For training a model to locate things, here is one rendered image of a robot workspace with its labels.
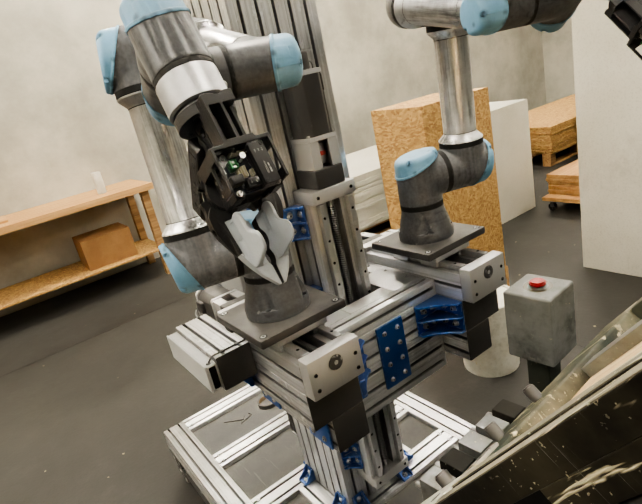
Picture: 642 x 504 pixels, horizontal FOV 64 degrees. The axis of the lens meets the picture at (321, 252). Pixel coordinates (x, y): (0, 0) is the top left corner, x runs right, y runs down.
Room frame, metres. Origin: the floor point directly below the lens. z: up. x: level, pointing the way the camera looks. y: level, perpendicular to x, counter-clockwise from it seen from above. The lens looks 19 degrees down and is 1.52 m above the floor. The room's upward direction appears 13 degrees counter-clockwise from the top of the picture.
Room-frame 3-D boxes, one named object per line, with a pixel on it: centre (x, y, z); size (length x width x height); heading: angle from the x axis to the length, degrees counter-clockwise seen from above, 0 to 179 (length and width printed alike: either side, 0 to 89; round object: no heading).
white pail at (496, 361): (2.21, -0.72, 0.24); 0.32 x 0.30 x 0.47; 122
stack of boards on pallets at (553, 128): (6.63, -3.50, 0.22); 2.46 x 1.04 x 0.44; 122
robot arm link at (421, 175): (1.35, -0.30, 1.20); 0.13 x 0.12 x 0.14; 103
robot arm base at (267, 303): (1.09, 0.12, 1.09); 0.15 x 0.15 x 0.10
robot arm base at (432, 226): (1.35, -0.30, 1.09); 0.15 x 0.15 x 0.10
